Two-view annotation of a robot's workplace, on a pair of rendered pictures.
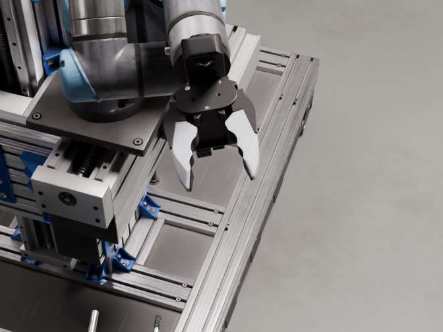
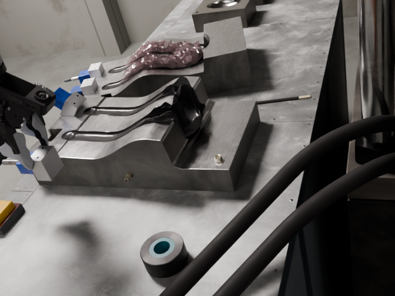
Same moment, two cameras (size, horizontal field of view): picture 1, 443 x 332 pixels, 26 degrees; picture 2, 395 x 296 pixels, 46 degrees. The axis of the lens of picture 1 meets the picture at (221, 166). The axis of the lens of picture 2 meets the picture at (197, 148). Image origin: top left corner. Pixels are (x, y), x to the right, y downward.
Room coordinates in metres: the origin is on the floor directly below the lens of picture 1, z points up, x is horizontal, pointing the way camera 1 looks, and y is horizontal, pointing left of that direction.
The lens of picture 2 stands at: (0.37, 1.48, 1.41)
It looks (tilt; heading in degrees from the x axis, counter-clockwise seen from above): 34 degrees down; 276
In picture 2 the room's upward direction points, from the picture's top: 16 degrees counter-clockwise
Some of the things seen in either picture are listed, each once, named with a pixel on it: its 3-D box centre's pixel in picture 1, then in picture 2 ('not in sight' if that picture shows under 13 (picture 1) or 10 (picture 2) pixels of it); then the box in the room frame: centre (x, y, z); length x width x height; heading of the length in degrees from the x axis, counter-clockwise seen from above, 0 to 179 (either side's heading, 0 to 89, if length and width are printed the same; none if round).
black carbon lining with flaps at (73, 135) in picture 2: not in sight; (131, 110); (0.60, 0.53, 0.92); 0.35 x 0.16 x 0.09; 159
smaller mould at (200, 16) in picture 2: not in sight; (224, 13); (0.31, -0.21, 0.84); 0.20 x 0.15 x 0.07; 159
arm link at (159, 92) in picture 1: (182, 67); not in sight; (0.97, 0.05, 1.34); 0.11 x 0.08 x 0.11; 97
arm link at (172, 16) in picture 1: (192, 11); not in sight; (0.98, 0.04, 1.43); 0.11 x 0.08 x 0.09; 7
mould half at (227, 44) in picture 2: not in sight; (164, 66); (0.53, 0.18, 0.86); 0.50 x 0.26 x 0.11; 176
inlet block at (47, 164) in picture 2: not in sight; (27, 162); (0.81, 0.67, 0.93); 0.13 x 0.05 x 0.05; 159
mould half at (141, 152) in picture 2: not in sight; (141, 130); (0.59, 0.54, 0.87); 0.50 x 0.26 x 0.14; 159
